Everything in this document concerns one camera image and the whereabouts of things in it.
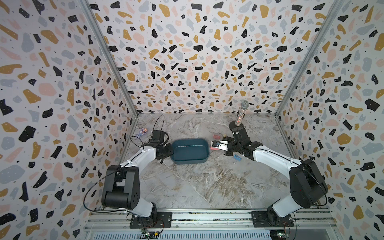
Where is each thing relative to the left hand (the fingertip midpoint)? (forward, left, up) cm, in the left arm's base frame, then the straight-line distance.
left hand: (172, 151), depth 92 cm
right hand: (+1, -28, +7) cm, 29 cm away
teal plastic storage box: (+4, -11, -7) cm, 13 cm away
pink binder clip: (+15, -29, -6) cm, 33 cm away
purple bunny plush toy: (+18, +23, -3) cm, 29 cm away
